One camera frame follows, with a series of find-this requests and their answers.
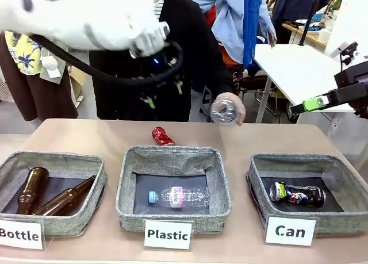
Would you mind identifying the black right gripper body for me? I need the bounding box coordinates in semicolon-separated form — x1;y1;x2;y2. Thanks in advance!
327;69;368;104

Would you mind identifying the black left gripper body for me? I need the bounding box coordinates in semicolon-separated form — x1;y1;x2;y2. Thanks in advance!
137;51;179;85

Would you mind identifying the crushed clear plastic bottle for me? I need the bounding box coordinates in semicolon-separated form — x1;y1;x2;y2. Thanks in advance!
209;91;241;128

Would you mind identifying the crushed dark printed can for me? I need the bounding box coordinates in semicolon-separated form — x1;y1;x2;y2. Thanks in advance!
269;181;327;209

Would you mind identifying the clear water bottle pink label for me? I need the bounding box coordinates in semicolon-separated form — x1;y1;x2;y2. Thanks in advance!
147;185;211;209

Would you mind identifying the brown glass bottle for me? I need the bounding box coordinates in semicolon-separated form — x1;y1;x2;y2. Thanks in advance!
16;167;50;215
31;174;97;217

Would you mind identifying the person left forearm black sleeve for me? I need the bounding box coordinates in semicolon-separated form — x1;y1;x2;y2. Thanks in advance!
198;28;234;95

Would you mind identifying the crushed red can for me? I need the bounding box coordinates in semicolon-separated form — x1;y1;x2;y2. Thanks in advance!
151;127;176;147

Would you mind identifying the grey fabric basket Plastic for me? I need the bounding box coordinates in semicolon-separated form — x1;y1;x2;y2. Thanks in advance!
115;145;232;235

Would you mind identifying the grey fabric basket Can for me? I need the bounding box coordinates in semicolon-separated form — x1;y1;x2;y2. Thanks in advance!
246;153;368;238

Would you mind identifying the white sign Can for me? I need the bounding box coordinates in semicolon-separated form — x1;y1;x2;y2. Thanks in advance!
264;215;317;247

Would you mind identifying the grey fabric basket Bottle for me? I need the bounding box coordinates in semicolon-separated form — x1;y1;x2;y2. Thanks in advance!
0;151;109;238

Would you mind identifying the person left hand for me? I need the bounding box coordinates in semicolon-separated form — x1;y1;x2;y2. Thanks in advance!
226;93;247;128

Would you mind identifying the white table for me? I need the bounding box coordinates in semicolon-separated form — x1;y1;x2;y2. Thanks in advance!
252;44;358;124

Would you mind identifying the person in black cardigan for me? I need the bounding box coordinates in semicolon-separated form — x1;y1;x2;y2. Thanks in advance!
89;0;234;123

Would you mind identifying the wooden table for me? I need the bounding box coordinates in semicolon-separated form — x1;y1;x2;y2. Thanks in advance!
281;22;329;49

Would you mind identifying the cardboard box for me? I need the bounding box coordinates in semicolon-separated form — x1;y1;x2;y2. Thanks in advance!
68;65;87;108

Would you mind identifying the person in blue shirt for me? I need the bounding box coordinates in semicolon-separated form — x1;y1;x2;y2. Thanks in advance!
189;0;278;76

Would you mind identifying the person in dark navy top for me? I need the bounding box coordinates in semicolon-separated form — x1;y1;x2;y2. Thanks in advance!
271;0;334;44

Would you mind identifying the person in yellow floral shirt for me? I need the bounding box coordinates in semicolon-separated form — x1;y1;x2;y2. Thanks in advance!
0;30;79;121

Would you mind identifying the white sign Plastic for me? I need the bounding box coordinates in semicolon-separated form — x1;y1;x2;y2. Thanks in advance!
143;219;194;251

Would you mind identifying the white sign Bottle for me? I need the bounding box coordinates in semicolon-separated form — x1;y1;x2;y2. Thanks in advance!
0;217;45;251

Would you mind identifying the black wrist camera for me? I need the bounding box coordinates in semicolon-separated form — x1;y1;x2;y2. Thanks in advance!
340;41;361;72

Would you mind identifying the black cable hose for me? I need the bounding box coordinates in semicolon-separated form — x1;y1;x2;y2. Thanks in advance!
28;33;185;87

